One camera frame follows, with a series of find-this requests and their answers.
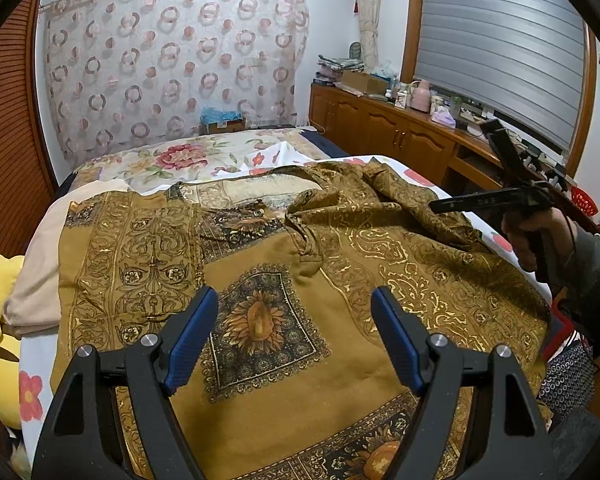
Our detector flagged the mustard gold patterned garment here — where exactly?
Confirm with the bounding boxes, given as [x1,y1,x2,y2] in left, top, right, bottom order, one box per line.
[49,157,554,480]

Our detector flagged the right hand holding gripper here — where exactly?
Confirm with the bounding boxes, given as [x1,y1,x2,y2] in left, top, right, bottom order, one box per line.
[502,208,578,272]

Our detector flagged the red basket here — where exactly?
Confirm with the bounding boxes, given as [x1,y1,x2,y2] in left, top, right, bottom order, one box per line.
[570,185,600,217]

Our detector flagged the yellow plush toy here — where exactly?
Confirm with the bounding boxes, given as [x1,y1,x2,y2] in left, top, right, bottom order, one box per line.
[0,252,27,430]

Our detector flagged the beige folded cloth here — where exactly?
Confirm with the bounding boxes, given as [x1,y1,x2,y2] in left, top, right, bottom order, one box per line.
[3,179,130,336]

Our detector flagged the pink kettle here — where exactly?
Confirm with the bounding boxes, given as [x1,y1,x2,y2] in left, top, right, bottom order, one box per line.
[410,79,431,114]

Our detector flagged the grey window blind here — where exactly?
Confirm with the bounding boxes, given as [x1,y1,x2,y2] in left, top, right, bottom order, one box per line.
[415,0,584,151]

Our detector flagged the wooden sideboard cabinet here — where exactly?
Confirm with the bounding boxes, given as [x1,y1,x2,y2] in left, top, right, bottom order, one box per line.
[309,84,570,198]

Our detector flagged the cardboard box on sideboard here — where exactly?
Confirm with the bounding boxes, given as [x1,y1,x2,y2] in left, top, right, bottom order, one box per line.
[340,70,389,94]

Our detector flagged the stack of papers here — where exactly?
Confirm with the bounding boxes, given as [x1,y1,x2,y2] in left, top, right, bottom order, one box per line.
[313,54,365,86]

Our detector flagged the cream lace window curtain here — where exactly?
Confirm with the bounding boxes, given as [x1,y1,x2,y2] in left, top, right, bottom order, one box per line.
[356,0,381,73]

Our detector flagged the floral rose bedspread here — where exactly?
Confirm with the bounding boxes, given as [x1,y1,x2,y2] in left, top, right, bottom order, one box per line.
[71,128,327,193]

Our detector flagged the cardboard box blue contents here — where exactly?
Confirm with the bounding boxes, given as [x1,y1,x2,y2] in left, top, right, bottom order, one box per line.
[199,106,246,134]

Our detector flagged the pink circle pattern curtain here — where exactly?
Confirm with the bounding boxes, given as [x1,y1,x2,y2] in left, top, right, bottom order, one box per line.
[43,0,310,166]

